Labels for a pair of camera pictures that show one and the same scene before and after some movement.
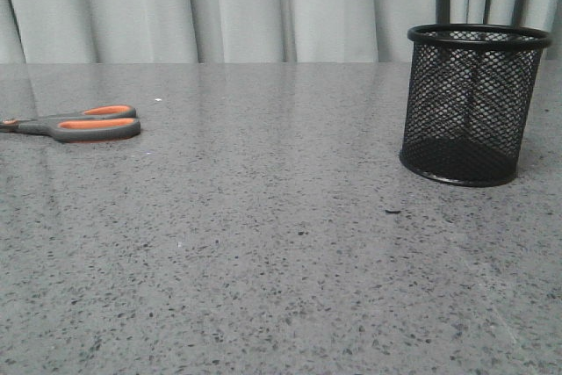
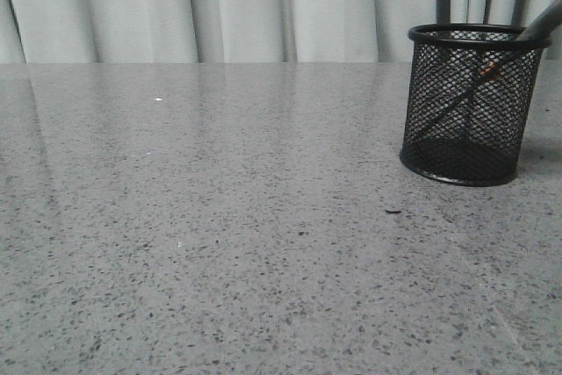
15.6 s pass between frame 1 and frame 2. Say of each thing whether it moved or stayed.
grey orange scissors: moved
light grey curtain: stayed
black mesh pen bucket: stayed
